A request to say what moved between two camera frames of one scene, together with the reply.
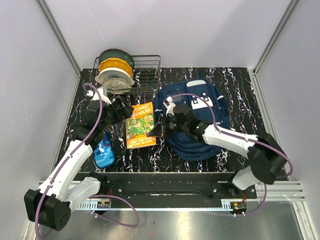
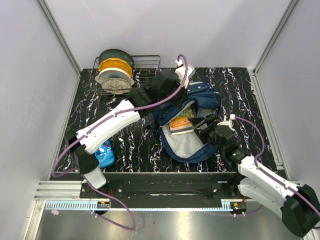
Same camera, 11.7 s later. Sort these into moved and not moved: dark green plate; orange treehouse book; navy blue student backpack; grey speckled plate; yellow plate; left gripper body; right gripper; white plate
Moved: navy blue student backpack; right gripper; left gripper body; orange treehouse book
Not moved: yellow plate; white plate; dark green plate; grey speckled plate
